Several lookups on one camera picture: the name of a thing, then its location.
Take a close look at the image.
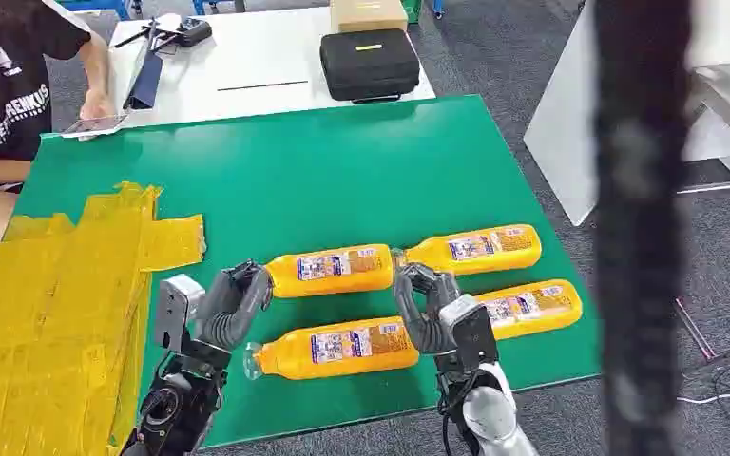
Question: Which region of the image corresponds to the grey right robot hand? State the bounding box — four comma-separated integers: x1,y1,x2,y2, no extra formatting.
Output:
392,262,464,357

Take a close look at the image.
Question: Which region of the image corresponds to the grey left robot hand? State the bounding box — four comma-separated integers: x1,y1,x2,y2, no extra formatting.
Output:
196,258,276,353

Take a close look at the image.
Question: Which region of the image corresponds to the orange detergent bottle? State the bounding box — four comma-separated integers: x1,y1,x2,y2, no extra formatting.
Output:
263,243,397,299
242,315,422,382
393,223,543,276
472,278,585,342

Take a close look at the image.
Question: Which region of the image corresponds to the green mat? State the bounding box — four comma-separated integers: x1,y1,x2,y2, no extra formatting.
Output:
11,94,603,450

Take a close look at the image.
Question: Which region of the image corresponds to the yellow sheet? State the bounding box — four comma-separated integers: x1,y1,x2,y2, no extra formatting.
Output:
0,181,207,456

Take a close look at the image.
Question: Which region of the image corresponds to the thin black strip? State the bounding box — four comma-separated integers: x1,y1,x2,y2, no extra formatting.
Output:
216,79,311,93

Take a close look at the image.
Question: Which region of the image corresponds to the smartphone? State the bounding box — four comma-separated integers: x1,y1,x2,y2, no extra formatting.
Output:
60,113,129,142

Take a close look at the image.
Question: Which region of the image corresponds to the white panel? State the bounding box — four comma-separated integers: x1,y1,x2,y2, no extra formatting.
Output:
523,0,730,228

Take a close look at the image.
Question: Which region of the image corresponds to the person's left hand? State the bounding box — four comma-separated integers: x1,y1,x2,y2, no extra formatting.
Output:
79,88,118,122

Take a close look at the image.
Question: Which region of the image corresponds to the dark blue folder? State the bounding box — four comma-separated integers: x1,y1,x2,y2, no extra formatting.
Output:
122,36,166,112

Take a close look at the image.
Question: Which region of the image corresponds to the white table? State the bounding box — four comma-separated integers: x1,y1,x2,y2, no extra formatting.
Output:
106,5,437,131

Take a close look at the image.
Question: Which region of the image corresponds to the black carrying case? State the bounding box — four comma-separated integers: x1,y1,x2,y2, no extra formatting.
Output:
318,28,422,105

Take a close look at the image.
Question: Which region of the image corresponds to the black remote controller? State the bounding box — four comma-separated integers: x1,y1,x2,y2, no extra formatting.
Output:
172,16,214,49

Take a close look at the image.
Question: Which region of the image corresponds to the black pen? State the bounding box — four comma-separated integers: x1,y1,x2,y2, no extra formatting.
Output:
112,24,153,50

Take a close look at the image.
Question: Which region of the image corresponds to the cardboard box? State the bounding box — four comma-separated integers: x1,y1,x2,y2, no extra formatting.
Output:
329,0,410,34

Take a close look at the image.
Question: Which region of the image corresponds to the person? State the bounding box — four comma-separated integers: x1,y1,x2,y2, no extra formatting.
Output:
0,0,116,248

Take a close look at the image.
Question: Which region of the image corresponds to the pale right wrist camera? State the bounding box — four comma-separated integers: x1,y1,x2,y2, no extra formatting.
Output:
437,294,500,373

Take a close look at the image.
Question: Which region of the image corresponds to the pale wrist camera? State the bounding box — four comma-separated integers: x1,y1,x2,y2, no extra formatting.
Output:
437,294,500,373
153,274,207,353

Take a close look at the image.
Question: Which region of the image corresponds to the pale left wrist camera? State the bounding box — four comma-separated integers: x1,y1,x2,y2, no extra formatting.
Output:
153,274,207,353

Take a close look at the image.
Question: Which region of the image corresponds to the blurred black cable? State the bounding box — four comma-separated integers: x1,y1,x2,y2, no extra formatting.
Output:
590,0,695,456

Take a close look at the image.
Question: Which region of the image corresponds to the white floor cable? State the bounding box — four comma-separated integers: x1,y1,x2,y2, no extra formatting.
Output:
676,351,730,406

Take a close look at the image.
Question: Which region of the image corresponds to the blue metal frame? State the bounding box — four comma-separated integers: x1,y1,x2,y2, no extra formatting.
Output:
56,0,134,21

